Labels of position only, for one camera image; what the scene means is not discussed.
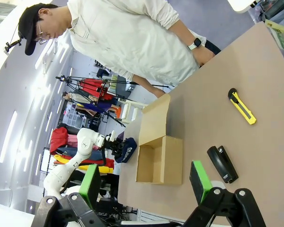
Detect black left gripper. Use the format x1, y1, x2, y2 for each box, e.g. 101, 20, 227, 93
103, 135, 125, 158

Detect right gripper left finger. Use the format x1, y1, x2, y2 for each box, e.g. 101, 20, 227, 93
32, 164, 124, 227

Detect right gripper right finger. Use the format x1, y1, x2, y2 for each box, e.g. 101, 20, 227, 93
179, 160, 267, 227

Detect blue campus pencil case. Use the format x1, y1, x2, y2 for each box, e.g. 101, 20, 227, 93
115, 137, 137, 164

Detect person's left forearm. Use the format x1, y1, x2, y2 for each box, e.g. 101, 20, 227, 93
170, 20, 198, 48

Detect person's right forearm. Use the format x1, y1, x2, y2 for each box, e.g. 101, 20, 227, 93
132, 74, 157, 94

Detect brown cardboard box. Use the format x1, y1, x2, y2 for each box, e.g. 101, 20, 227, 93
135, 93, 183, 185

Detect person's right hand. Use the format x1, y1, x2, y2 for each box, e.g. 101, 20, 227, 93
151, 86, 168, 99

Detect person's left hand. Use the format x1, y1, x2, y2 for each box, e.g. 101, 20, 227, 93
191, 46, 216, 66

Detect yellow garment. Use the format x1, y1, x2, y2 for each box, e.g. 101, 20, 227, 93
53, 153, 115, 175

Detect black stapler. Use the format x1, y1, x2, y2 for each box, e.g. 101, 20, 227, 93
206, 145, 239, 184

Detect white stool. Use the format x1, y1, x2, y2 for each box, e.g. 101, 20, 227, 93
119, 99, 149, 125

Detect blue dress mannequin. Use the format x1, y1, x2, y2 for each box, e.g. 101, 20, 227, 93
73, 100, 122, 119

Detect red garment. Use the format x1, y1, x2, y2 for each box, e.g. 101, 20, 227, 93
49, 127, 70, 155

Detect red shirt mannequin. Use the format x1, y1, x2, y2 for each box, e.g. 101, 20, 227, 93
77, 79, 109, 100

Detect beige coat mannequin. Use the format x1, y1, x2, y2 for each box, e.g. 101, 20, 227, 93
61, 91, 100, 105

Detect yellow utility knife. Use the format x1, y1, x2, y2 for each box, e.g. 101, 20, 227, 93
227, 87, 257, 125

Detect person in white jacket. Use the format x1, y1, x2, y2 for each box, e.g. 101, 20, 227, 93
67, 0, 205, 87

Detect white smartwatch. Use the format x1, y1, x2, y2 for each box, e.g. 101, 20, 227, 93
187, 37, 202, 51

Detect person's head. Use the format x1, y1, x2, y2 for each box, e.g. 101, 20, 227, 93
37, 6, 73, 43

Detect eyeglasses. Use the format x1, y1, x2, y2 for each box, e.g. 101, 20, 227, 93
36, 20, 50, 45

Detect black cap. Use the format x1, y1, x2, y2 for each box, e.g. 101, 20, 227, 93
18, 2, 60, 56

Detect green printed package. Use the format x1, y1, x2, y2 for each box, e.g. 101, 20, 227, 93
265, 19, 284, 52

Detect white side table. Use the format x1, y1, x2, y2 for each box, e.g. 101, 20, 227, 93
228, 0, 256, 14

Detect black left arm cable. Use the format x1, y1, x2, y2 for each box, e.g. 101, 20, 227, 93
59, 143, 109, 193

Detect black camera tripod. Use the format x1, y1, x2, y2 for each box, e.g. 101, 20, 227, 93
55, 74, 170, 128

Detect black head-mounted camera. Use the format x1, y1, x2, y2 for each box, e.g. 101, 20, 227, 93
4, 30, 23, 53

